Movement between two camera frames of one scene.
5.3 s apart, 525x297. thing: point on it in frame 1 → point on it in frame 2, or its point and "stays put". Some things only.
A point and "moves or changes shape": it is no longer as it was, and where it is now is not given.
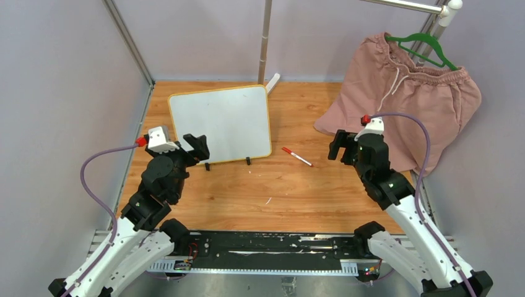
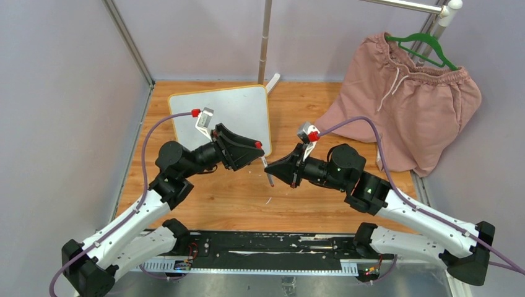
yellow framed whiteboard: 234,121 stays put
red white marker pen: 298,156 moves or changes shape
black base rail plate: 280,253 stays put
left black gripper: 199,144 → 236,151
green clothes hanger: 425,36 stays put
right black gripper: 343,139 → 290,169
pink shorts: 379,78 stays put
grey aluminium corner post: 114,15 stays put
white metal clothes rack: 425,43 stays put
